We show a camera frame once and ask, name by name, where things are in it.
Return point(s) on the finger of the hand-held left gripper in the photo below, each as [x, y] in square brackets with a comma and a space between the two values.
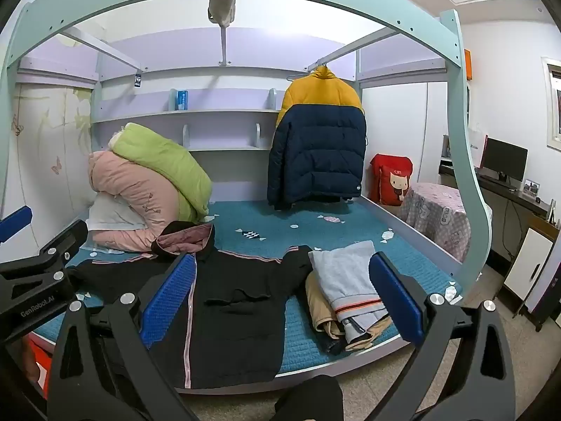
[15, 223]
[52, 254]

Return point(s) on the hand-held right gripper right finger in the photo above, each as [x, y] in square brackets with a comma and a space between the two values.
[394, 298]

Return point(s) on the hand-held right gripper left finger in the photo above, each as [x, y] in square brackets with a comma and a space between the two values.
[171, 298]

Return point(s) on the black hooded jacket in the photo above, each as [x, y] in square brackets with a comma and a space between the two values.
[236, 315]

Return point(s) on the red-orange box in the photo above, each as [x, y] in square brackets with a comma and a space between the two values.
[41, 359]

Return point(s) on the folded light blue sweater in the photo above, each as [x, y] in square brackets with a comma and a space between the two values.
[342, 272]

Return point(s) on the white pillow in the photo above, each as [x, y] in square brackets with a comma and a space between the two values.
[109, 217]

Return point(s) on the folded beige pants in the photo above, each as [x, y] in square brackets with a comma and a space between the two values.
[320, 311]

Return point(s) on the white butterfly wardrobe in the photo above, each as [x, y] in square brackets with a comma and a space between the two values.
[39, 140]

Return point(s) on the table with pink cloth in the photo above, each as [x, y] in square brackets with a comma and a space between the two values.
[434, 215]

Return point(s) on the pink quilt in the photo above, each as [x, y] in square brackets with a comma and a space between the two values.
[131, 193]

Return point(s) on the red cartoon bag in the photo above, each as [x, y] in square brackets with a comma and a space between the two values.
[385, 175]

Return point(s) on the person's dark trouser leg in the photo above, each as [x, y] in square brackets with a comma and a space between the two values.
[311, 401]

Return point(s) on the white cabinet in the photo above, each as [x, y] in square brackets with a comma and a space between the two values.
[528, 263]

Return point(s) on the green quilt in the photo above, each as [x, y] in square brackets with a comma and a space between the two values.
[162, 158]

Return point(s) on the dark desk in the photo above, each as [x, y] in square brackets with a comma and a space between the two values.
[521, 197]

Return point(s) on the yellow and navy puffer jacket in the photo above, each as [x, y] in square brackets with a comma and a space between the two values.
[315, 149]

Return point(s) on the white paper bag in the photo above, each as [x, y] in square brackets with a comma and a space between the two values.
[477, 144]

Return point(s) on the black computer monitor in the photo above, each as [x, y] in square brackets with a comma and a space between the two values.
[504, 158]

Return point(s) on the plain white wardrobe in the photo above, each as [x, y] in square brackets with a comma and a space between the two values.
[394, 118]

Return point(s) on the lilac bed shelf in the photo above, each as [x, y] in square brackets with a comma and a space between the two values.
[175, 116]

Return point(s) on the black hanging tag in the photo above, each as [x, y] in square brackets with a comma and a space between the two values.
[138, 80]

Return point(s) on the blue box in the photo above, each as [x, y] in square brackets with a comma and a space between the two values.
[182, 100]

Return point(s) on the window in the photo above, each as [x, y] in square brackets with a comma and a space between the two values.
[553, 101]

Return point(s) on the grey hanging cloth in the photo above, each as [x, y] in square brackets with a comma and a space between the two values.
[222, 8]

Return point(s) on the small photo frame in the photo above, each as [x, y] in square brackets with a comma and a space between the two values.
[531, 187]

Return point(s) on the orange wall item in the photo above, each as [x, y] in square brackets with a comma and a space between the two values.
[469, 63]

